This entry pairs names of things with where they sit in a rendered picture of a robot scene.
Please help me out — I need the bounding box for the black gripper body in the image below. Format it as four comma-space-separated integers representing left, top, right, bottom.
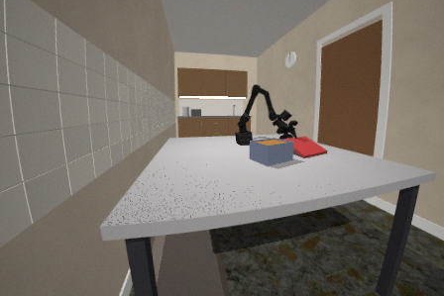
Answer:
279, 121, 298, 140

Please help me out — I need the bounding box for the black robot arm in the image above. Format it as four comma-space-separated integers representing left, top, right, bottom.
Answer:
238, 84, 291, 135

